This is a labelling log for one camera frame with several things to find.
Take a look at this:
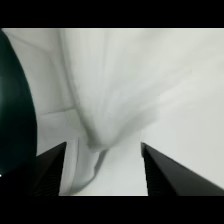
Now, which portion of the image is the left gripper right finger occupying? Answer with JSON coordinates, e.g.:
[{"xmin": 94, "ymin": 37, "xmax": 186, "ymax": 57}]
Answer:
[{"xmin": 140, "ymin": 141, "xmax": 224, "ymax": 197}]

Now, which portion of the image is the white T-shirt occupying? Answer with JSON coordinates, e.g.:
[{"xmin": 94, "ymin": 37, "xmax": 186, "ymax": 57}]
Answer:
[{"xmin": 1, "ymin": 27, "xmax": 224, "ymax": 197}]

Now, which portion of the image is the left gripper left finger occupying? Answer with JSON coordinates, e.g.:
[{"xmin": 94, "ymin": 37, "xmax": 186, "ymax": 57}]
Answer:
[{"xmin": 31, "ymin": 141, "xmax": 68, "ymax": 197}]

